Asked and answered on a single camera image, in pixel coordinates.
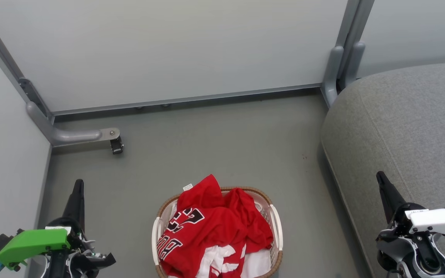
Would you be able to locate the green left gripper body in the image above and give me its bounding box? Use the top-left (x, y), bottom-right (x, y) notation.
top-left (0, 217), bottom-right (88, 270)

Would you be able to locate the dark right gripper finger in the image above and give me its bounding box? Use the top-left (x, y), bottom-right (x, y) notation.
top-left (376, 171), bottom-right (407, 225)

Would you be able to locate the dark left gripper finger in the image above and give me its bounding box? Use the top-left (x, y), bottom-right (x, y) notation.
top-left (62, 179), bottom-right (85, 232)

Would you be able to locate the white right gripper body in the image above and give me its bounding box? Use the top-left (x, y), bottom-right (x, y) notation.
top-left (391, 203), bottom-right (445, 243)

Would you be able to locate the red jersey with white lettering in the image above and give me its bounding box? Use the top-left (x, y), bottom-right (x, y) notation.
top-left (160, 175), bottom-right (274, 278)

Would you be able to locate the grey fabric sofa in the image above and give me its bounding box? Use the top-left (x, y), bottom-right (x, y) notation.
top-left (320, 61), bottom-right (445, 278)

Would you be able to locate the black caster wheel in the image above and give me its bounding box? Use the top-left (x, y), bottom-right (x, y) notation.
top-left (110, 137), bottom-right (124, 155)

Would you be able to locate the white laundry basket brown rim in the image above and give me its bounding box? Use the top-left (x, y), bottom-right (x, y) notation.
top-left (152, 186), bottom-right (284, 278)

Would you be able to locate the grey curved partition foot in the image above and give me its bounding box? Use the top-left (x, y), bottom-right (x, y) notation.
top-left (321, 46), bottom-right (345, 109)
top-left (341, 42), bottom-right (366, 90)

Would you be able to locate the white cloth basket liner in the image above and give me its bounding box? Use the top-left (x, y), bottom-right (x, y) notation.
top-left (166, 199), bottom-right (272, 278)

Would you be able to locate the grey partition foot with bracket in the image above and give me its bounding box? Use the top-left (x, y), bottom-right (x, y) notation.
top-left (25, 101), bottom-right (121, 148)

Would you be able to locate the grey partition bottom rail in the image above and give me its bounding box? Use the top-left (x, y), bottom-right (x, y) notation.
top-left (52, 83), bottom-right (322, 116)

